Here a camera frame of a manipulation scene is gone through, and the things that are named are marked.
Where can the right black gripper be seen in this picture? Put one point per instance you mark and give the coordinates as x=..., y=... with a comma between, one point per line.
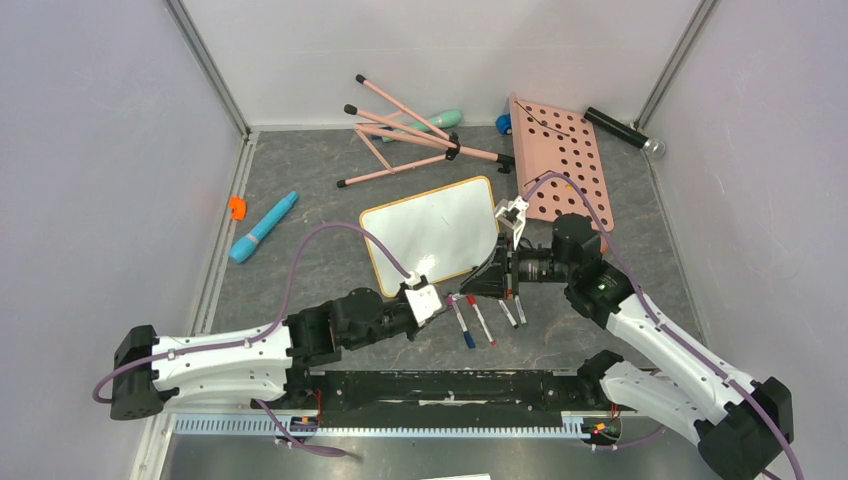
x=506, y=273

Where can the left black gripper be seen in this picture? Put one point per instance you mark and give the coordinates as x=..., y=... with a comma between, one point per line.
x=412, y=331

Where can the yellow-framed whiteboard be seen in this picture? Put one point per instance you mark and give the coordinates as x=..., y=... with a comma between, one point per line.
x=441, y=233

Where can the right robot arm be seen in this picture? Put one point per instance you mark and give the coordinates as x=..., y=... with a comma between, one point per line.
x=738, y=424

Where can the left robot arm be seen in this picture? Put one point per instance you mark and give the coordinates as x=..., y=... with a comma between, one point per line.
x=267, y=363

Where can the black whiteboard marker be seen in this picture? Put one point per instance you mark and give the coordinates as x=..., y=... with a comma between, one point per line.
x=508, y=314

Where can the red whiteboard marker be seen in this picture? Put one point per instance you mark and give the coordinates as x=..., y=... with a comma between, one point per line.
x=471, y=300

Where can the green whiteboard marker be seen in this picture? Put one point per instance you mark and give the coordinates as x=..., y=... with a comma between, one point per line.
x=521, y=311

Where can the blue whiteboard marker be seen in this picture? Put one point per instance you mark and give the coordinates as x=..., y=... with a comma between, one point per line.
x=468, y=339

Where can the pink folding easel stand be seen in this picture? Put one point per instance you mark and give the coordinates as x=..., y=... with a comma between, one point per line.
x=448, y=144

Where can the pink perforated board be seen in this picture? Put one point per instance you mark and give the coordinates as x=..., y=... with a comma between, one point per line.
x=557, y=161

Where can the blue toy car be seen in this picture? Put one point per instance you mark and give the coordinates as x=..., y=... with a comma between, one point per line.
x=504, y=124

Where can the large blue toy marker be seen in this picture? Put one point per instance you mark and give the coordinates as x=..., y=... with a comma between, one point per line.
x=244, y=247

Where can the mint green toy marker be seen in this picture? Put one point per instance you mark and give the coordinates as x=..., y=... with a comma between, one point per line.
x=444, y=120

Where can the small orange clip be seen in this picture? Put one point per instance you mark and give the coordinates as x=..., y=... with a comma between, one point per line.
x=238, y=208

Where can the black flashlight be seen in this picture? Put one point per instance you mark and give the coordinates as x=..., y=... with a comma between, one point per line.
x=652, y=147

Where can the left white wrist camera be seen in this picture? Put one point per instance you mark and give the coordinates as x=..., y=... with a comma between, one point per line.
x=423, y=298

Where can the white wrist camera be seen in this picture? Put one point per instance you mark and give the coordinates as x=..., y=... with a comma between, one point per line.
x=513, y=214
x=423, y=298

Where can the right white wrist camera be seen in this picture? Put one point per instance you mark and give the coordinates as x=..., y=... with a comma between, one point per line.
x=513, y=214

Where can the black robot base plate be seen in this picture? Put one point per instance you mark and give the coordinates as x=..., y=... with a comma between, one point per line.
x=442, y=398

